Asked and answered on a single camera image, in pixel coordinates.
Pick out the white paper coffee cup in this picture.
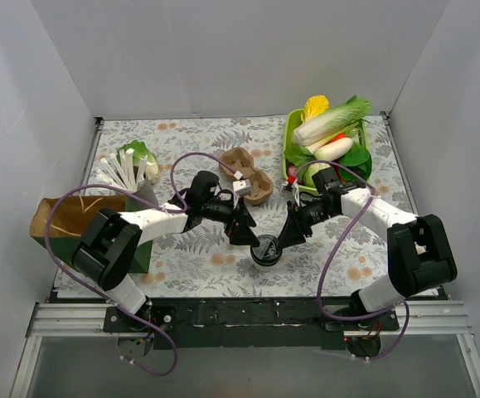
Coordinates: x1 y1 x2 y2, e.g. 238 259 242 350
254 259 279 270

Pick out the brown pulp cup carrier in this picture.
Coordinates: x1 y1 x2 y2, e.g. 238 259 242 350
221 147 274 206

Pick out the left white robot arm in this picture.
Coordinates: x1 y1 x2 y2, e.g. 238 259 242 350
71 171 259 332

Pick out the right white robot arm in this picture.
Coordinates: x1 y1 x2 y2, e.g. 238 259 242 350
252 168 458 330

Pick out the purple onion toy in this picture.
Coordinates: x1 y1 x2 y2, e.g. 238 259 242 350
286 165 298 183

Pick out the white radish toy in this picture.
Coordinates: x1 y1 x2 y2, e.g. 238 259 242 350
314 138 354 161

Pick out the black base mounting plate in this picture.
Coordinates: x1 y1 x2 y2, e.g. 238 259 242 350
103 297 399 350

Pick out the red pepper toy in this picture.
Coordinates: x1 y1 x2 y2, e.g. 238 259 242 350
331 133 347 142

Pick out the green plastic basket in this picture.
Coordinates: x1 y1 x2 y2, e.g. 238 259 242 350
283 109 372 195

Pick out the yellow leafy vegetable toy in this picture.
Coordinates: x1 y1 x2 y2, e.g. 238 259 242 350
301 95 330 123

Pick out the large napa cabbage toy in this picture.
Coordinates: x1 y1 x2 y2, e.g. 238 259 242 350
292 95 371 146

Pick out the small bok choy toy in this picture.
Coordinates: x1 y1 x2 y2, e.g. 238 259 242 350
116 140 161 184

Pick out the brown green paper bag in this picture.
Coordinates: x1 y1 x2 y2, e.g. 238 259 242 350
29 195 153 274

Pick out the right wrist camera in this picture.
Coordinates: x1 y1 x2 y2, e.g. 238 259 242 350
282 175 300 206

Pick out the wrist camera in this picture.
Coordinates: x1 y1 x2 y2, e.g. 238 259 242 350
282 175 300 206
232 179 252 197

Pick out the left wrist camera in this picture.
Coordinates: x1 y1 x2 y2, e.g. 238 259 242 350
232 179 252 197

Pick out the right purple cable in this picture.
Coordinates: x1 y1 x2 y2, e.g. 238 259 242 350
295 160 411 362

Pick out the purple cable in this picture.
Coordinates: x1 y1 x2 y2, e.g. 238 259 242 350
44 152 240 377
295 160 411 362

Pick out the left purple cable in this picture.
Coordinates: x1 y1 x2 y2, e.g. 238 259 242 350
44 152 240 377

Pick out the aluminium frame rail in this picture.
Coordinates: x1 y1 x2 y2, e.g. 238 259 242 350
11 300 480 397

